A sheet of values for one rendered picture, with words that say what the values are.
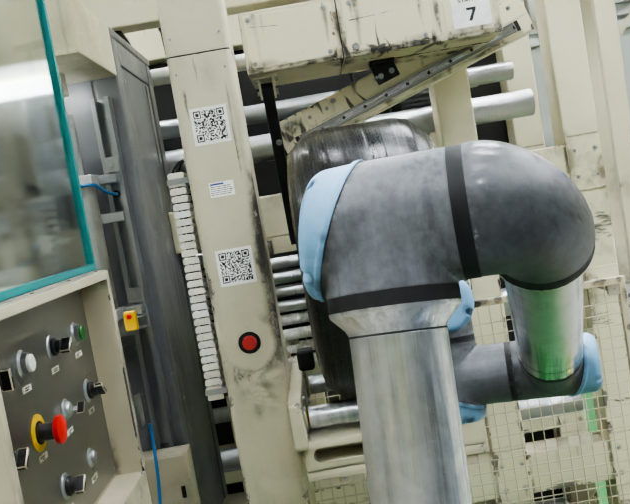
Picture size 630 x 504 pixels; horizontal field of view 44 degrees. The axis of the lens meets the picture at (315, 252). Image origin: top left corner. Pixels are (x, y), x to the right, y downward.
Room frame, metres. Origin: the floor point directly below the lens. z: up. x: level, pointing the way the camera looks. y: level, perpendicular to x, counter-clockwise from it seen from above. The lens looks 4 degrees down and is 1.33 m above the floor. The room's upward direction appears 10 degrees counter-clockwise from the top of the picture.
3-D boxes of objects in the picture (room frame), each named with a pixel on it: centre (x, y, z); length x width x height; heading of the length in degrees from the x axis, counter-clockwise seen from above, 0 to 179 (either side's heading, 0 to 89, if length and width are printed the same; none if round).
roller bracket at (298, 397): (1.69, 0.09, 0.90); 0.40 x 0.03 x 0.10; 0
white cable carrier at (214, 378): (1.64, 0.25, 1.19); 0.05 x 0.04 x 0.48; 0
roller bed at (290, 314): (2.07, 0.13, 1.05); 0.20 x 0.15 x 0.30; 90
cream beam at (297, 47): (1.98, -0.22, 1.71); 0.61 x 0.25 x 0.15; 90
